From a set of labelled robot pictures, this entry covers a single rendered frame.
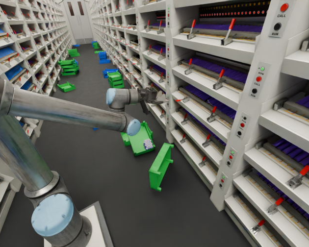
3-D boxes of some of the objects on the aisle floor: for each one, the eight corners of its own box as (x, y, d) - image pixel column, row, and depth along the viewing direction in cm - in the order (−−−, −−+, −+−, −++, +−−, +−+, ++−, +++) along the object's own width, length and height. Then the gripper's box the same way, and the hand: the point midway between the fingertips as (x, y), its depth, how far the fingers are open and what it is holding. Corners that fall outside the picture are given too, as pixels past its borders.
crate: (154, 150, 144) (155, 146, 138) (134, 156, 139) (134, 153, 132) (144, 125, 159) (144, 120, 152) (125, 130, 153) (125, 125, 147)
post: (146, 111, 204) (127, -111, 103) (144, 108, 212) (124, -103, 110) (160, 108, 210) (154, -106, 109) (157, 105, 217) (150, -98, 116)
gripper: (140, 91, 83) (173, 92, 92) (135, 85, 91) (166, 86, 100) (138, 106, 87) (170, 106, 96) (133, 98, 96) (163, 99, 104)
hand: (165, 100), depth 99 cm, fingers open, 3 cm apart
